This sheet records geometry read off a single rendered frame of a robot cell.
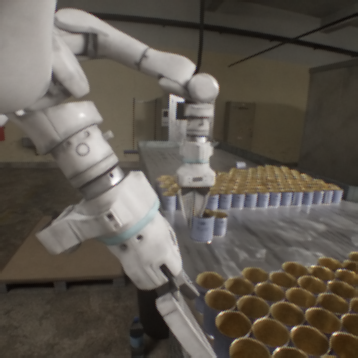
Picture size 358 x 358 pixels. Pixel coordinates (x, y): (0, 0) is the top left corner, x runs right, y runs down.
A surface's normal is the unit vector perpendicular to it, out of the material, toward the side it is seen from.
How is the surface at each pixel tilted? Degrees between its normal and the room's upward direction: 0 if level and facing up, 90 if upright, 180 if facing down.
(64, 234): 93
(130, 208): 72
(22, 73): 136
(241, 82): 90
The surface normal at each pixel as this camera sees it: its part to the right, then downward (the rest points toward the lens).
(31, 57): 0.59, 0.80
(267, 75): 0.20, 0.26
